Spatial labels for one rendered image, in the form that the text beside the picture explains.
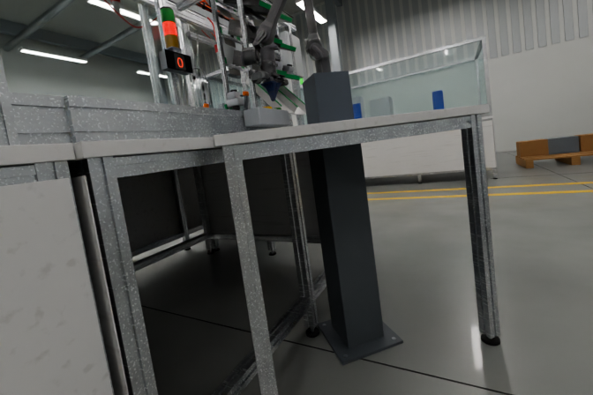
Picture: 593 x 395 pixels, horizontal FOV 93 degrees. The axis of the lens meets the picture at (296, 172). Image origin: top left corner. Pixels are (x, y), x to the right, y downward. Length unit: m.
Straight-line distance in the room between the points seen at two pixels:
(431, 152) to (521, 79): 5.16
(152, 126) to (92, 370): 0.51
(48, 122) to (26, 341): 0.37
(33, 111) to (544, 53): 9.73
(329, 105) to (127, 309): 0.84
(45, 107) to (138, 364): 0.53
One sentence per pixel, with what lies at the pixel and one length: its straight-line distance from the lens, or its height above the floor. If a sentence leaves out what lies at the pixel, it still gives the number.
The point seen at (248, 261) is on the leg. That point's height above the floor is 0.51.
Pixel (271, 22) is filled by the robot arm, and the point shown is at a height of 1.30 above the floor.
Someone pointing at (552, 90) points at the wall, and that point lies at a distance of 9.72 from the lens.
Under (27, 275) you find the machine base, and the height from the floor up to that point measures 0.66.
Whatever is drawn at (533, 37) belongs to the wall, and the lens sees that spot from 9.84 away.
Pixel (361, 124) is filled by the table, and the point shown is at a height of 0.84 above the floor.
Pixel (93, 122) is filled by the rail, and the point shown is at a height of 0.91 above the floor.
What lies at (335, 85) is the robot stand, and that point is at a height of 1.01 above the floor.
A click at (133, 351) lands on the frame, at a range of 0.72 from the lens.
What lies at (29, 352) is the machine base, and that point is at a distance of 0.65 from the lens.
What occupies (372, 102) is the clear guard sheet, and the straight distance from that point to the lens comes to 5.04.
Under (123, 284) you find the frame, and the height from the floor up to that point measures 0.58.
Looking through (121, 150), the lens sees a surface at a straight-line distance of 0.65.
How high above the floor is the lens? 0.79
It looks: 4 degrees down
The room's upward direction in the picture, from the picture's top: 8 degrees counter-clockwise
